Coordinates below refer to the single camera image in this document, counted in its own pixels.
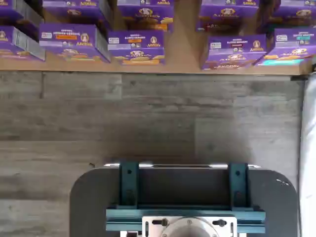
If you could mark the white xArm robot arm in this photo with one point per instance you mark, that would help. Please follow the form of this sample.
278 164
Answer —
188 229

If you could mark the purple Annie's box teal label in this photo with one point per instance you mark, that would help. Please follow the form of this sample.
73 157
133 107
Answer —
291 47

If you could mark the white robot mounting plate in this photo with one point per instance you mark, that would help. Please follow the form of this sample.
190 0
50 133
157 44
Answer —
150 228

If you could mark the purple Annie's cracker box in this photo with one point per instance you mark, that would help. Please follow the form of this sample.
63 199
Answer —
14 47
71 42
12 12
74 11
227 14
232 54
135 49
145 14
291 14

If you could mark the dark grey robot base plate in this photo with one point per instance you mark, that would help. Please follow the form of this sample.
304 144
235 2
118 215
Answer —
91 197

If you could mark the silver metal bar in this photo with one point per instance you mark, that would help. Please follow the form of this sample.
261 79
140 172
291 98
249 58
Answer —
182 166

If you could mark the wooden shelf board under Annie's boxes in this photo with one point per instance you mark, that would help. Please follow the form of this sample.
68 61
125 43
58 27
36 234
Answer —
182 66

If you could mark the teal metal upright bracket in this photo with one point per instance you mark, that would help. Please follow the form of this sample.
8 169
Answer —
238 185
129 185

